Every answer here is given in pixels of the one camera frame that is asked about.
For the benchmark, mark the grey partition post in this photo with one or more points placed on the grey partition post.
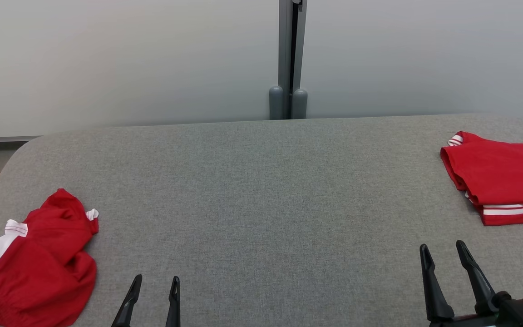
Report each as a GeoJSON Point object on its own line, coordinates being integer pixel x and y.
{"type": "Point", "coordinates": [285, 54]}

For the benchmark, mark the red shirt with white sleeves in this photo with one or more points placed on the red shirt with white sleeves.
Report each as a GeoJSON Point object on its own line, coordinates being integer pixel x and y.
{"type": "Point", "coordinates": [506, 172]}

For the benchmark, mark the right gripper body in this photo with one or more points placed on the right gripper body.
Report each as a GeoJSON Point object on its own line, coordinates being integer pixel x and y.
{"type": "Point", "coordinates": [520, 313]}

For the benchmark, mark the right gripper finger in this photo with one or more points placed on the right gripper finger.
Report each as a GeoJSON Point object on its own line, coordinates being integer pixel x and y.
{"type": "Point", "coordinates": [435, 295]}
{"type": "Point", "coordinates": [479, 290]}

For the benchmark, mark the red shorts with white panel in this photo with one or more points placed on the red shorts with white panel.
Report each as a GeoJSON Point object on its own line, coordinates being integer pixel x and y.
{"type": "Point", "coordinates": [39, 268]}

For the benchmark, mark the grey floor rail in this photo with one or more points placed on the grey floor rail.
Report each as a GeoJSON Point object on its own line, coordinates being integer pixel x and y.
{"type": "Point", "coordinates": [7, 138]}

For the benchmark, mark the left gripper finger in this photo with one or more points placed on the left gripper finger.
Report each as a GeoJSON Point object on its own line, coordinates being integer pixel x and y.
{"type": "Point", "coordinates": [174, 309]}
{"type": "Point", "coordinates": [127, 304]}

